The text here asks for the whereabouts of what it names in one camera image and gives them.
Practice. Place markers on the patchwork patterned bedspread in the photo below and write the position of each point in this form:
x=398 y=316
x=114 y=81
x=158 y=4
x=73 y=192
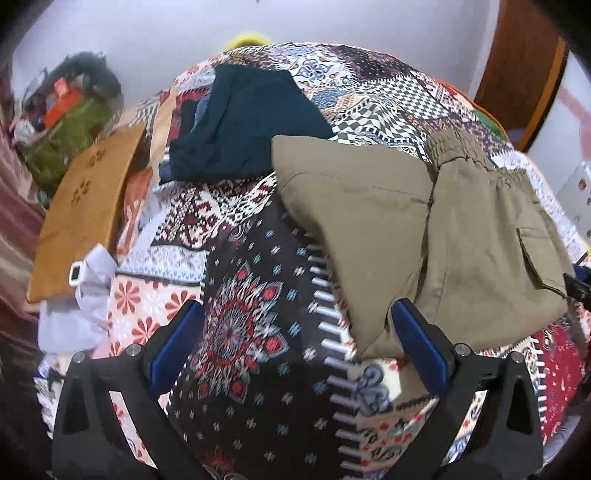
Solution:
x=273 y=387

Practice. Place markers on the brown wooden door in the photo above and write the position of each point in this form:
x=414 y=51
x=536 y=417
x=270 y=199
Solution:
x=524 y=69

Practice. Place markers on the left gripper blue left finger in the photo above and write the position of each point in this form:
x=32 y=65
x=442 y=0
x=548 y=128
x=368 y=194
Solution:
x=150 y=371

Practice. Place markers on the white cloth with tag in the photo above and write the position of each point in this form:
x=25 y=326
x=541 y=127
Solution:
x=78 y=322

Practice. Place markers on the orange box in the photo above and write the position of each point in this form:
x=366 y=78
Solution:
x=61 y=107

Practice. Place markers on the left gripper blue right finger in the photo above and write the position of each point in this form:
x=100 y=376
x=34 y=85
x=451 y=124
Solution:
x=448 y=372

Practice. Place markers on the grey plush pillow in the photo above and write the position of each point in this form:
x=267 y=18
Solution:
x=92 y=72

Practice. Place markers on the striped red beige curtain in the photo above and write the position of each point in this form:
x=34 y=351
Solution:
x=21 y=219

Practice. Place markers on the dark navy folded garment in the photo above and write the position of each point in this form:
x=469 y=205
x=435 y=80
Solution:
x=232 y=139

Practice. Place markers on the khaki pants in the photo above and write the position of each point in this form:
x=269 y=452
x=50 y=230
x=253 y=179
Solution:
x=469 y=243

